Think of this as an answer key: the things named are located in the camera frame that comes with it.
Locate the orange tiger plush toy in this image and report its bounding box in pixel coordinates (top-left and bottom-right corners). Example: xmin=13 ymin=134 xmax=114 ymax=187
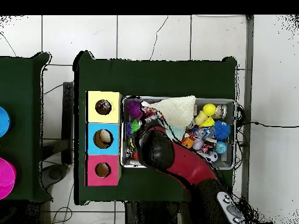
xmin=181 ymin=137 xmax=195 ymax=149

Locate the silver mesh bin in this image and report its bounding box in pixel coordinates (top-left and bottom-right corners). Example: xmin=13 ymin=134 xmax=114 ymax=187
xmin=120 ymin=95 xmax=238 ymax=170

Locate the blue round lid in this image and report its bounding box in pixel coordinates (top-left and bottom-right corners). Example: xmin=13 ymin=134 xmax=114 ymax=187
xmin=0 ymin=106 xmax=12 ymax=138

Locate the small soccer ball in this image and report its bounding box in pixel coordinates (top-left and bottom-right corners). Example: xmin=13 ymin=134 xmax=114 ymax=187
xmin=205 ymin=151 xmax=218 ymax=163

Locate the mint green cloth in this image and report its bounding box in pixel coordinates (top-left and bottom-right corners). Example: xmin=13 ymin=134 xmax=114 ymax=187
xmin=163 ymin=123 xmax=187 ymax=142

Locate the black cable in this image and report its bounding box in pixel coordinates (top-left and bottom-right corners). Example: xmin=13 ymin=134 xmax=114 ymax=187
xmin=235 ymin=120 xmax=299 ymax=128

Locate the green spiky ball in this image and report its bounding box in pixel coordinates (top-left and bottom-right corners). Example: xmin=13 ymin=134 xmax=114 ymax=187
xmin=130 ymin=119 xmax=141 ymax=134

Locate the purple knobbly ball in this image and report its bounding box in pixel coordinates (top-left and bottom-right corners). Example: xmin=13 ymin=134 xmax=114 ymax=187
xmin=126 ymin=100 xmax=144 ymax=119

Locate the wooden box with three holes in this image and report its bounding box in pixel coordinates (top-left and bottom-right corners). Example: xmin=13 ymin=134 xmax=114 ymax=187
xmin=85 ymin=90 xmax=123 ymax=187

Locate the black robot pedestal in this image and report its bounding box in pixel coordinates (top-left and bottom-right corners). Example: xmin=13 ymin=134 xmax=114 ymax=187
xmin=124 ymin=201 xmax=187 ymax=224

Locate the blue globe ball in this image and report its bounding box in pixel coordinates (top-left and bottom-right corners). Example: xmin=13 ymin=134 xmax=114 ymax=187
xmin=214 ymin=141 xmax=228 ymax=155

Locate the cream white cloth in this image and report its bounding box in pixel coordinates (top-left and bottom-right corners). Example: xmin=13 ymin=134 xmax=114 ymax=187
xmin=141 ymin=94 xmax=197 ymax=128

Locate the plain yellow ball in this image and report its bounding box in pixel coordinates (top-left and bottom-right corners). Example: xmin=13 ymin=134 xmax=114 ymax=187
xmin=202 ymin=103 xmax=217 ymax=117

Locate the pink round lid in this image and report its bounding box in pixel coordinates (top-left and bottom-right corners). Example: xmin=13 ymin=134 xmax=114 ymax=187
xmin=0 ymin=157 xmax=17 ymax=200

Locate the light blue spiky ball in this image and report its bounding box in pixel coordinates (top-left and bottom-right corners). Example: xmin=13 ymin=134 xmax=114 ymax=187
xmin=213 ymin=120 xmax=231 ymax=141

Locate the dark green table cloth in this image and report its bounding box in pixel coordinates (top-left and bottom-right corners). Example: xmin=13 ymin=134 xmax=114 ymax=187
xmin=0 ymin=52 xmax=53 ymax=202
xmin=73 ymin=51 xmax=239 ymax=205

